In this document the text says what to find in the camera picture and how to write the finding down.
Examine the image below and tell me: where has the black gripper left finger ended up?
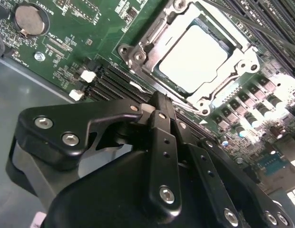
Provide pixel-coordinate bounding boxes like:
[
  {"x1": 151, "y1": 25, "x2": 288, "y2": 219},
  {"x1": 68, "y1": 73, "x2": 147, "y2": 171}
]
[{"x1": 6, "y1": 91, "x2": 183, "y2": 219}]

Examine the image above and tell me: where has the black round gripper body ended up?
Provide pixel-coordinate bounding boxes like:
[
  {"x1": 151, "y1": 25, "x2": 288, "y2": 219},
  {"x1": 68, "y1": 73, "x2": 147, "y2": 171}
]
[{"x1": 42, "y1": 122, "x2": 222, "y2": 228}]

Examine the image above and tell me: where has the silver socket cover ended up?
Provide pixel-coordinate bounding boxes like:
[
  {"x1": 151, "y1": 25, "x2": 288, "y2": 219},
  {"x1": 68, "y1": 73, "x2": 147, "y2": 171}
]
[{"x1": 128, "y1": 0, "x2": 260, "y2": 116}]

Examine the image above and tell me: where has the silver CPU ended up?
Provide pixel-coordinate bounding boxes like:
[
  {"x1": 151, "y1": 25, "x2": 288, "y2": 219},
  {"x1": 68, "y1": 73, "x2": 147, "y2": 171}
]
[{"x1": 158, "y1": 24, "x2": 230, "y2": 95}]

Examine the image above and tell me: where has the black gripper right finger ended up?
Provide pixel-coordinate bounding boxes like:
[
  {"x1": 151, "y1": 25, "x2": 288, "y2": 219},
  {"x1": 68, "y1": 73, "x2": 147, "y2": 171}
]
[{"x1": 165, "y1": 96, "x2": 293, "y2": 228}]

